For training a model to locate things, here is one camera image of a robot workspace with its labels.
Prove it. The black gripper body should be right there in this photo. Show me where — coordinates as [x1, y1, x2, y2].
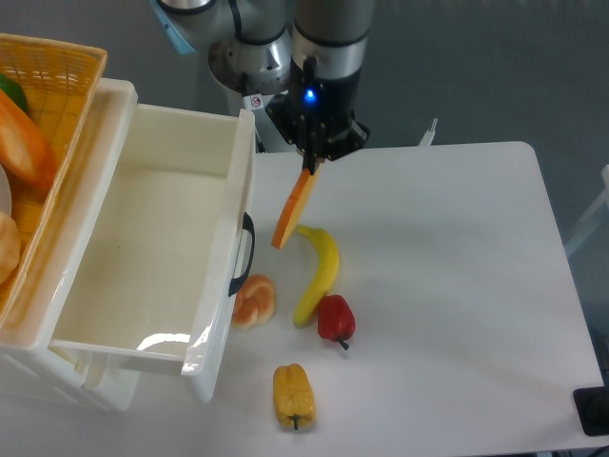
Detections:
[265, 57, 370, 161]

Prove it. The orange bread slice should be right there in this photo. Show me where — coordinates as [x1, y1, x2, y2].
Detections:
[271, 169, 320, 249]

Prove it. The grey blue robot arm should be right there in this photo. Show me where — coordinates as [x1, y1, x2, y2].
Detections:
[150, 1, 375, 172]

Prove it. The knotted bread roll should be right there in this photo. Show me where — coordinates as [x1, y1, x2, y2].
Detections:
[231, 274, 276, 328]

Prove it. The white upper drawer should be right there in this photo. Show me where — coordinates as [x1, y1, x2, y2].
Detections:
[52, 104, 256, 403]

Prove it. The white drawer cabinet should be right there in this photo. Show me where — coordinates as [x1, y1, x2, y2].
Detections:
[1, 78, 139, 410]

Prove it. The round bread bun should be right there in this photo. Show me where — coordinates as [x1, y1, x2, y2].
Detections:
[0, 211, 21, 283]

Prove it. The yellow banana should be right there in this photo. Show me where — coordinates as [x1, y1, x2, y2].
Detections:
[293, 226, 341, 328]

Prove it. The red bell pepper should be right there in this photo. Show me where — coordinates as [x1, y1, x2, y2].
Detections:
[317, 294, 356, 350]

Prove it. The yellow bell pepper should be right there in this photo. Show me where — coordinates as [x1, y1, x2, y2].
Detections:
[273, 364, 317, 430]

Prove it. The orange wicker basket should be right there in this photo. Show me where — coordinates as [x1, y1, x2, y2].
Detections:
[1, 33, 107, 318]

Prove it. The orange baguette loaf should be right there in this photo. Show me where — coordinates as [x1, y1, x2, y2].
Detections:
[1, 91, 58, 191]

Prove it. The green vegetable in basket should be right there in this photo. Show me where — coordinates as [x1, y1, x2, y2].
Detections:
[0, 73, 29, 115]

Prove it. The black device at table edge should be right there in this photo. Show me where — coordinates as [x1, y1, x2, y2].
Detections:
[573, 387, 608, 437]

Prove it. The dark blue drawer handle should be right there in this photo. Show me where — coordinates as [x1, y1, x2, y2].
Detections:
[228, 212, 256, 297]

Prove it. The white table bracket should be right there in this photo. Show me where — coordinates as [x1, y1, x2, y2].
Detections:
[419, 118, 438, 147]

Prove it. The white frame at right edge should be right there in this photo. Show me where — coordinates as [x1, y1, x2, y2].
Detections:
[564, 165, 608, 258]

